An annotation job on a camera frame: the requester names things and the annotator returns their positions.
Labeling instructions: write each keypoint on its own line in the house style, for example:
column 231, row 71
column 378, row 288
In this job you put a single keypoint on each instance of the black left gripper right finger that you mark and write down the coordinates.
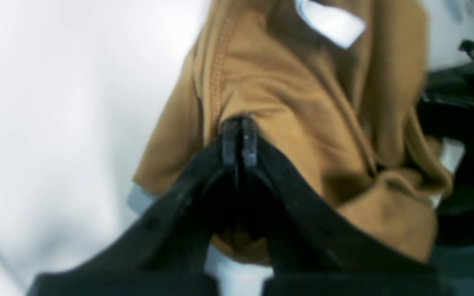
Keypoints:
column 314, row 251

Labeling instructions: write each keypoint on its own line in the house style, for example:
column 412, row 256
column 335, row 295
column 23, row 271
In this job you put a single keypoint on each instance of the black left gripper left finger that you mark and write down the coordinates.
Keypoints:
column 164, row 252

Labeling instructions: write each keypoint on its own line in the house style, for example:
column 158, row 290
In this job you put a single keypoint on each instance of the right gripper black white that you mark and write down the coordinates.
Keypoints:
column 446, row 110

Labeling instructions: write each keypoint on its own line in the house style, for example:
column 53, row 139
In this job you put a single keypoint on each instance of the brown t-shirt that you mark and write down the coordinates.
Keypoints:
column 346, row 118

